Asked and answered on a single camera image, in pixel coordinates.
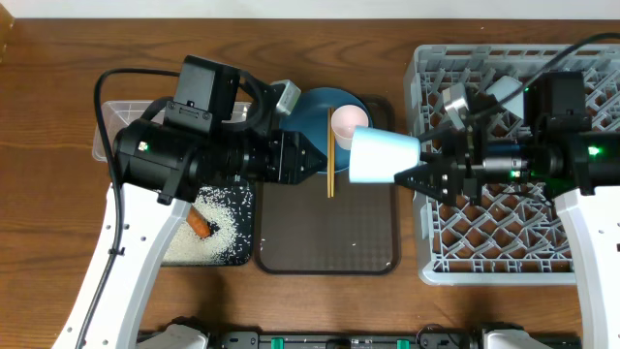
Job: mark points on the dark blue plate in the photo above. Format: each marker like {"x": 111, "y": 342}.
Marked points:
{"x": 309, "y": 115}

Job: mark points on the brown serving tray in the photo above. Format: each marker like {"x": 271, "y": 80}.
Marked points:
{"x": 299, "y": 230}

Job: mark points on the light blue bowl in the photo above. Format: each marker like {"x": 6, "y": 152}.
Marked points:
{"x": 502, "y": 88}

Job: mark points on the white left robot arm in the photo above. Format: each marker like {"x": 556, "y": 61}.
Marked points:
{"x": 157, "y": 170}

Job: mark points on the grey dishwasher rack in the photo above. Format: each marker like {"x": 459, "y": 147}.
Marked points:
{"x": 513, "y": 238}

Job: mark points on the light blue cup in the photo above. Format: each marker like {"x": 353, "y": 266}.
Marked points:
{"x": 376, "y": 156}

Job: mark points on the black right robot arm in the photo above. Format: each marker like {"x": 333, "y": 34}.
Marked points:
{"x": 537, "y": 131}

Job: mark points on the black food waste tray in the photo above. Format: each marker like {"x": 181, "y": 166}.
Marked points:
{"x": 237, "y": 218}

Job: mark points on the white rice pile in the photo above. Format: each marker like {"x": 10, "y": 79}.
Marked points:
{"x": 213, "y": 232}

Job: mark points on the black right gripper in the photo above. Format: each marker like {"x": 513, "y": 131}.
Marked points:
{"x": 460, "y": 167}

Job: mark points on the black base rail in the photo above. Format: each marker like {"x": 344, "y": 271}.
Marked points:
{"x": 185, "y": 333}

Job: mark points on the pink cup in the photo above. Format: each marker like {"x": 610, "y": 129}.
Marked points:
{"x": 344, "y": 122}

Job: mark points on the orange carrot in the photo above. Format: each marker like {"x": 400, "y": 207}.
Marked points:
{"x": 198, "y": 224}

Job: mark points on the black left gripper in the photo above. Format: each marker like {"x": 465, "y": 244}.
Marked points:
{"x": 286, "y": 169}

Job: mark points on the clear plastic waste bin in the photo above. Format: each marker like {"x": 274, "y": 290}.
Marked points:
{"x": 119, "y": 114}

